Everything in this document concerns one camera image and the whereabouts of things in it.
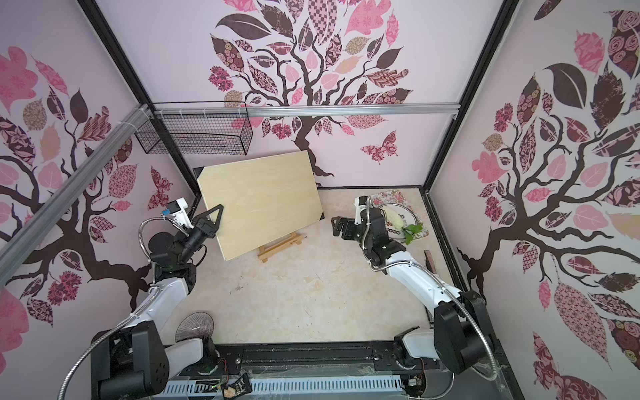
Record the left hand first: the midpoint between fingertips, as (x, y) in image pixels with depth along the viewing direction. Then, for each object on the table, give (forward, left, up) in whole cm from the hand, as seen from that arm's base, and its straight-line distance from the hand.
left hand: (225, 209), depth 75 cm
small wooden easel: (+4, -18, -23) cm, 30 cm away
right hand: (+3, -37, -9) cm, 38 cm away
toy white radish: (+11, -67, -27) cm, 73 cm away
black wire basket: (+37, +11, +5) cm, 39 cm away
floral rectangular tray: (+31, -64, -29) cm, 77 cm away
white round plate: (+19, -68, -28) cm, 76 cm away
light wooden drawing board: (+11, -9, -7) cm, 16 cm away
